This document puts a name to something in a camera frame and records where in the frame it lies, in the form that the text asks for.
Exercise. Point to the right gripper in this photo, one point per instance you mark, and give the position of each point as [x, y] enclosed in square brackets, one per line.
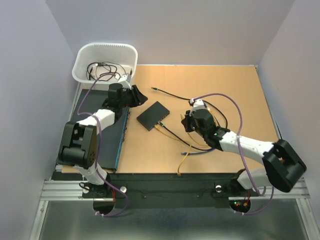
[186, 120]

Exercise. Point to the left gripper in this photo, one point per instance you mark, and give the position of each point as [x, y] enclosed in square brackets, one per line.
[139, 98]

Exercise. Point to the small black network switch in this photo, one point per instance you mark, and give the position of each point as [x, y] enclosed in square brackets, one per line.
[152, 115]

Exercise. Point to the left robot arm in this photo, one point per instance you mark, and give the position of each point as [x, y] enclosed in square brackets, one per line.
[79, 143]

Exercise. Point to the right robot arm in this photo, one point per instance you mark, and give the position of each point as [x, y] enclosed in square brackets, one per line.
[282, 166]

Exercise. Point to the white plastic bin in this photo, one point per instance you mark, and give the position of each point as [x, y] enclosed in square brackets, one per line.
[104, 63]

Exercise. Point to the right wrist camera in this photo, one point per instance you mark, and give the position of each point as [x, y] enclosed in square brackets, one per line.
[196, 104]

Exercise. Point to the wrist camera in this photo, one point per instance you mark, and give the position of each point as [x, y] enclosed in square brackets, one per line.
[196, 104]
[125, 81]

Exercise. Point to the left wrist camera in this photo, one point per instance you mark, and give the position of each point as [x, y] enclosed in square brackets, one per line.
[125, 81]

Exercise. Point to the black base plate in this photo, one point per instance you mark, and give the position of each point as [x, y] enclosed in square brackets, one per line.
[134, 191]

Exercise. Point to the aluminium rail frame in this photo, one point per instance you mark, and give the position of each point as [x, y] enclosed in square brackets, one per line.
[63, 215]

